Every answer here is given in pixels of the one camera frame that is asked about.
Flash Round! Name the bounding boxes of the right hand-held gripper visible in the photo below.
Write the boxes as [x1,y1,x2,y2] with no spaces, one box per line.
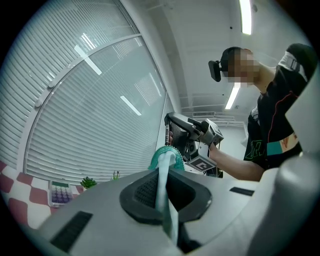
[165,112,225,176]

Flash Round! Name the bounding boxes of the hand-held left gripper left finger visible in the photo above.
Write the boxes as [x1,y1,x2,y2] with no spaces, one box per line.
[119,169,164,225]

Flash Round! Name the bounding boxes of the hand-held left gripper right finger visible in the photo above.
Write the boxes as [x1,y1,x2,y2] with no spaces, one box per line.
[167,169,213,224]

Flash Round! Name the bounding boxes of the teal and white pencil pouch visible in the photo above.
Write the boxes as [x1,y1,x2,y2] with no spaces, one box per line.
[147,146,186,247]

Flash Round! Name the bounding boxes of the person's right forearm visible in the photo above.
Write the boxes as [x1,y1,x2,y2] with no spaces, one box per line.
[209,144,266,183]

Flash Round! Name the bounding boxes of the white ceiling air vent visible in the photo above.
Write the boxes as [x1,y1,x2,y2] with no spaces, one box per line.
[192,111,216,118]

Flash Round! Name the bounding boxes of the green succulent plant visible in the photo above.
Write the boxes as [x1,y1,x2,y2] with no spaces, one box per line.
[79,176,98,190]

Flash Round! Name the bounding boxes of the long ceiling light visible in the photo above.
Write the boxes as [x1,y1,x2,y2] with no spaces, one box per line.
[224,83,241,110]
[238,0,253,36]

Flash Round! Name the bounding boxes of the purple and white calculator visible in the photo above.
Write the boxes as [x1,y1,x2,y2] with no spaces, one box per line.
[48,179,75,209]

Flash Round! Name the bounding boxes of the person's head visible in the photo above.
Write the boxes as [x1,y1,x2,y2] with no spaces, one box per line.
[219,46,262,89]

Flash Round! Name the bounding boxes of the person's black shirt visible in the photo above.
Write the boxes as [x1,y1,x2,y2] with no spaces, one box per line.
[243,42,319,171]

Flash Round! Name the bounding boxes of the white window blinds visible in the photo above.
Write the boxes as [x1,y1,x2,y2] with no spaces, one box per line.
[0,0,168,186]

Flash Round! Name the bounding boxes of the red and white checkered cloth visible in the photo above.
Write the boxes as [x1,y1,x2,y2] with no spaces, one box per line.
[0,159,86,230]

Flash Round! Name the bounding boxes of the black head-mounted camera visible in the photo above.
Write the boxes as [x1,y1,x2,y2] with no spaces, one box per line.
[208,59,224,83]

